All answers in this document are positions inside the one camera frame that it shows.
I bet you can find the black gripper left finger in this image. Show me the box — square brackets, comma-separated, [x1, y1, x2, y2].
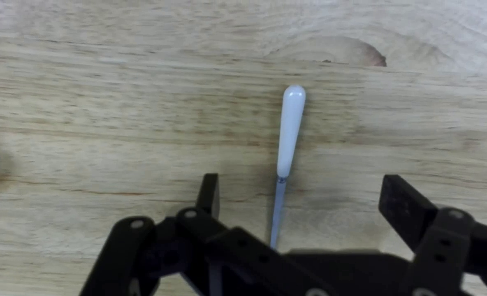
[81, 174, 333, 296]

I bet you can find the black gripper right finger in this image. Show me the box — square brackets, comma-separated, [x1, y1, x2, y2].
[379, 174, 487, 296]

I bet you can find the white handled metal spoon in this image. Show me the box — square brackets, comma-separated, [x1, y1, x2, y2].
[270, 84, 307, 248]

